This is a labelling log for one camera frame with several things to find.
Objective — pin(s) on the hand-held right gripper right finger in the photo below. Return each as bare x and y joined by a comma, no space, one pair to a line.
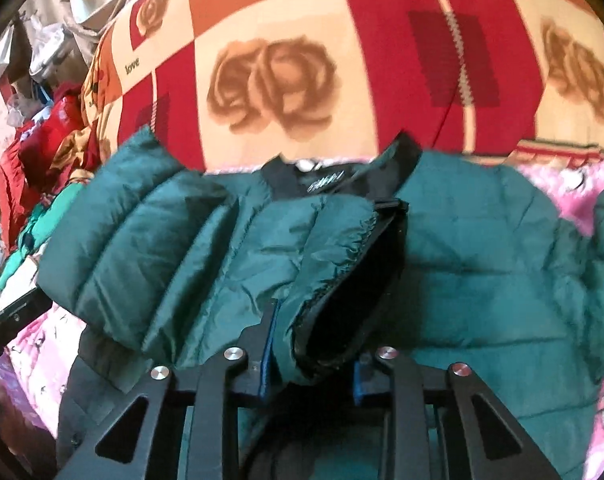
363,382

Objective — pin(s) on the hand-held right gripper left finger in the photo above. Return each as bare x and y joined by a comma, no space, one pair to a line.
266,360

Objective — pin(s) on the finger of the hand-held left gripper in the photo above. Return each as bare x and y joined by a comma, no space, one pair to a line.
16,317

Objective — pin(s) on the dark green puffer jacket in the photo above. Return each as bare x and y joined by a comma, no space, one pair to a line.
482,260

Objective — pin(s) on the pink penguin print sheet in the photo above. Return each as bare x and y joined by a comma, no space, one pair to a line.
31,360

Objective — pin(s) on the bright green garment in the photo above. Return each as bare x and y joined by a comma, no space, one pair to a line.
41,220

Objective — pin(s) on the red cloth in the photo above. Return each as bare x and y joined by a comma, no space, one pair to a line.
41,150

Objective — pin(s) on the golden satin cloth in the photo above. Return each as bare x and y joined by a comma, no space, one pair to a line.
76,147

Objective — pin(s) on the white plastic bag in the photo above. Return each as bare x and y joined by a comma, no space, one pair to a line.
51,52

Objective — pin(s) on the rose print checked blanket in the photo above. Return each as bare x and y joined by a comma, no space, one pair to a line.
382,85

